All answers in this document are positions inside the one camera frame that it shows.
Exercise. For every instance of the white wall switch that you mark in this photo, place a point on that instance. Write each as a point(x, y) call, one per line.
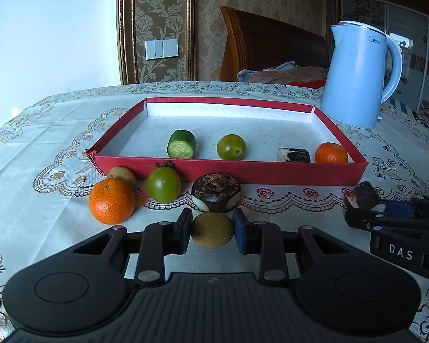
point(161, 49)

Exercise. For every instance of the pink crumpled blanket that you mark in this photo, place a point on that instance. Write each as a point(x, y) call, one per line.
point(279, 75)

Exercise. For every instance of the striped colourful bedding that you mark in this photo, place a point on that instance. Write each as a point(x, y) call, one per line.
point(405, 106)

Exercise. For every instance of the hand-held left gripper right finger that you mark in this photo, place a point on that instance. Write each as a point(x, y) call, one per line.
point(240, 230)

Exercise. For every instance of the red shallow cardboard box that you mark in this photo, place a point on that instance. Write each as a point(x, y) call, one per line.
point(236, 125)

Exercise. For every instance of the small orange mandarin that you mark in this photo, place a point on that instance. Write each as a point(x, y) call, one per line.
point(330, 153)

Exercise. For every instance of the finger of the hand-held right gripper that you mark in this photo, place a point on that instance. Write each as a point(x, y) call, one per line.
point(400, 207)
point(379, 220)

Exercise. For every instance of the green cucumber piece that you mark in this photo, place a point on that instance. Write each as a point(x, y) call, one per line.
point(181, 144)

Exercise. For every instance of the white electric kettle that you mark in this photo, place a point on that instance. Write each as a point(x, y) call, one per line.
point(354, 78)

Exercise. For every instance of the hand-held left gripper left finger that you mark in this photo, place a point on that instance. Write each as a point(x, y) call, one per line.
point(183, 228)

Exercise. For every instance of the wooden wall moulding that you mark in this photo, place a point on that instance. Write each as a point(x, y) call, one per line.
point(126, 25)

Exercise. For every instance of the large orange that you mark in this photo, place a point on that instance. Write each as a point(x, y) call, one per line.
point(111, 202)

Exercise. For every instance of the dark water chestnut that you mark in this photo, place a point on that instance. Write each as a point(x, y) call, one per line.
point(216, 191)

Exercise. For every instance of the brown kiwi fruit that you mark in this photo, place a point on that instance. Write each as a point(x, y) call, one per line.
point(212, 231)

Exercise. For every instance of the green tomato with calyx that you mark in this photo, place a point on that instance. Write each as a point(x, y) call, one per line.
point(163, 184)

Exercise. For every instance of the wooden bed headboard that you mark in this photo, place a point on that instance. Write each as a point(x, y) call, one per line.
point(271, 43)

